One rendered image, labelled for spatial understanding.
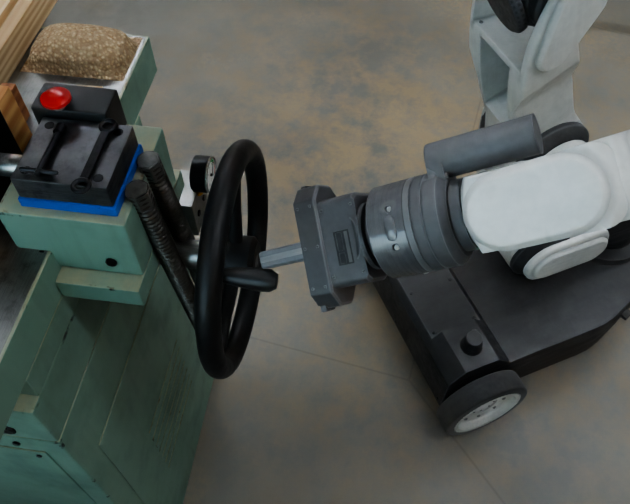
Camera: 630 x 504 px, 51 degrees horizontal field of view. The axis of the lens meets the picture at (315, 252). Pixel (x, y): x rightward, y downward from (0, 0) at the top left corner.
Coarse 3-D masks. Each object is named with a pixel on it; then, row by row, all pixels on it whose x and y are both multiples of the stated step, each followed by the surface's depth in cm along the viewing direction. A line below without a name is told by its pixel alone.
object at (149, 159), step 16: (144, 160) 68; (160, 160) 69; (160, 176) 69; (128, 192) 66; (144, 192) 66; (160, 192) 71; (144, 208) 67; (160, 208) 74; (176, 208) 75; (144, 224) 69; (160, 224) 70; (176, 224) 77; (160, 240) 72; (176, 240) 80; (160, 256) 75; (176, 256) 76; (176, 272) 78; (192, 272) 86; (176, 288) 81; (192, 288) 83; (192, 304) 84; (192, 320) 88
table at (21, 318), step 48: (144, 48) 90; (144, 96) 92; (0, 240) 71; (0, 288) 67; (48, 288) 70; (96, 288) 71; (144, 288) 72; (0, 336) 64; (0, 384) 63; (0, 432) 64
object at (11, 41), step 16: (32, 0) 89; (48, 0) 94; (16, 16) 87; (32, 16) 90; (0, 32) 85; (16, 32) 86; (32, 32) 90; (0, 48) 83; (16, 48) 87; (0, 64) 84; (16, 64) 87; (0, 80) 84
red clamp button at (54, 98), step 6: (48, 90) 66; (54, 90) 66; (60, 90) 66; (66, 90) 66; (42, 96) 66; (48, 96) 66; (54, 96) 66; (60, 96) 66; (66, 96) 66; (42, 102) 66; (48, 102) 65; (54, 102) 65; (60, 102) 66; (66, 102) 66; (48, 108) 66; (54, 108) 66; (60, 108) 66
